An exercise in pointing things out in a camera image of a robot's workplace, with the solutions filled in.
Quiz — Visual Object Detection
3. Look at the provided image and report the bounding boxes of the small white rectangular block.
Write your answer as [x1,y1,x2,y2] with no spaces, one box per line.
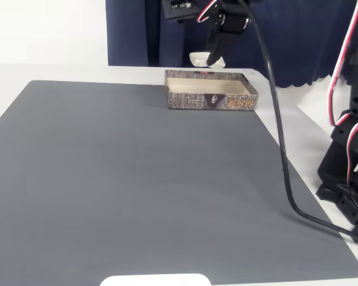
[189,51,226,70]

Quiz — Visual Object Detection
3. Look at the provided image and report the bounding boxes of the bark print cardboard box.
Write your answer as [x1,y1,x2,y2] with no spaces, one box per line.
[164,69,260,112]

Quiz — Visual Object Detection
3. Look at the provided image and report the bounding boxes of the navy blue curtain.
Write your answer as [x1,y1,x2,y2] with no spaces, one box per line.
[105,0,358,89]

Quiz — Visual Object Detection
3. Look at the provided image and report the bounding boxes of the grey textured mat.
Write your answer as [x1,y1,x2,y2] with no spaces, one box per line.
[0,79,358,282]

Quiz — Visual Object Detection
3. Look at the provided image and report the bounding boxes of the black gripper camera mount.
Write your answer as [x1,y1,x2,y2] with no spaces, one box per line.
[161,0,198,24]

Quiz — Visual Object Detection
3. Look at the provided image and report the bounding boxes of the thick black camera cable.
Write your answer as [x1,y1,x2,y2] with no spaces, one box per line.
[239,0,358,243]

